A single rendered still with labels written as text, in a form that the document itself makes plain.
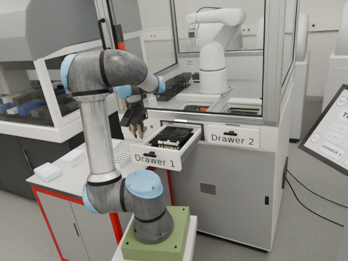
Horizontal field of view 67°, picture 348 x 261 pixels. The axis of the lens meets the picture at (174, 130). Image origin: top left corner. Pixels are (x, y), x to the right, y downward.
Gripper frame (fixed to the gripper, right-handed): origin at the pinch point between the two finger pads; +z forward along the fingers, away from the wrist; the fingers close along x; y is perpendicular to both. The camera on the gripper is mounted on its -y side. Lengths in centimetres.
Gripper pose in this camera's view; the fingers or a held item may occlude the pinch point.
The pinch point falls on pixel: (138, 136)
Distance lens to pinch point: 144.2
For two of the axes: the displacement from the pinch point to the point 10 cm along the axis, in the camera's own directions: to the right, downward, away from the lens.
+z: 1.1, 9.0, 4.2
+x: -8.5, -1.3, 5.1
